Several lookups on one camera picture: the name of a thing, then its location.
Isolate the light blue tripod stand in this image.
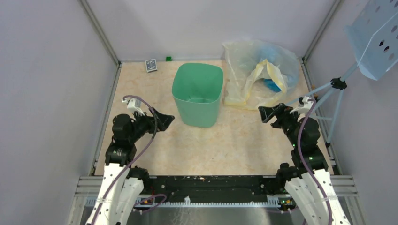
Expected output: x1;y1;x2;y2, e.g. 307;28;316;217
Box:
287;62;359;148

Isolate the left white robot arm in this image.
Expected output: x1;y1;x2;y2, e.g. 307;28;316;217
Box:
86;107;175;225

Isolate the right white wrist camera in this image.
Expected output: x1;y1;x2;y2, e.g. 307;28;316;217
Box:
290;96;316;114

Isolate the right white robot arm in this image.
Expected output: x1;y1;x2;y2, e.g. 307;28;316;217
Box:
258;103;350;225

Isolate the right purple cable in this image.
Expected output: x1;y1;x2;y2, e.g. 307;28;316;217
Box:
297;98;333;225

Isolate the clear yellow plastic bag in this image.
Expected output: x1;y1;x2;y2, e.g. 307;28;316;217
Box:
223;40;299;110

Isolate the blue plastic trash bag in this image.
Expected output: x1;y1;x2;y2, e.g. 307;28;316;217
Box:
259;44;299;93

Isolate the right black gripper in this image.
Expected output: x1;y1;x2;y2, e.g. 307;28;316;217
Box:
258;102;302;148

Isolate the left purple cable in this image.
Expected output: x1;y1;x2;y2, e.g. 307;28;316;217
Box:
90;95;168;225

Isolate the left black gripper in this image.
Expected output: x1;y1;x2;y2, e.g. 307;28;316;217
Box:
128;106;174;143

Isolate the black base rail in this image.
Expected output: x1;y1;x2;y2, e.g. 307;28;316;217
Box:
142;175;295;205

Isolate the playing card box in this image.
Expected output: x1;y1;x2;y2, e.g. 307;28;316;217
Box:
145;59;158;73

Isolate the green plastic trash bin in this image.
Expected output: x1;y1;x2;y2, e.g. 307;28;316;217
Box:
171;63;224;128

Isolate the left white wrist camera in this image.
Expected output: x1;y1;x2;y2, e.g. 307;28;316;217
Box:
122;97;145;116

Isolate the perforated light blue panel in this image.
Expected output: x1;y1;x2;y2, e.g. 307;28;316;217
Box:
345;0;398;81

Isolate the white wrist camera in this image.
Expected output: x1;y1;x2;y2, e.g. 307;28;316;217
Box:
122;97;145;116
290;96;316;114

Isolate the purple cable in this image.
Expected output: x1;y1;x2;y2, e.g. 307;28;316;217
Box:
90;95;168;225
297;98;333;225

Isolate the white toothed cable strip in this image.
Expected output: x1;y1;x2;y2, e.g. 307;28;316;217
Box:
85;195;281;208

